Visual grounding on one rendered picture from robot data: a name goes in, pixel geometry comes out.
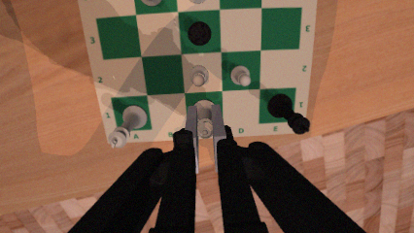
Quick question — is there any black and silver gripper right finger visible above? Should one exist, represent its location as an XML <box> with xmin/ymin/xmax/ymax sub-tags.
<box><xmin>211</xmin><ymin>105</ymin><xmax>366</xmax><ymax>233</ymax></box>

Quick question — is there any green and white chessboard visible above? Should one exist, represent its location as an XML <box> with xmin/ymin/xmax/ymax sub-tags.
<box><xmin>78</xmin><ymin>0</ymin><xmax>317</xmax><ymax>144</ymax></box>

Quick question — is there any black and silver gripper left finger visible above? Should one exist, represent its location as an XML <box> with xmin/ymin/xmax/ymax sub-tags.
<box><xmin>67</xmin><ymin>106</ymin><xmax>198</xmax><ymax>233</ymax></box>

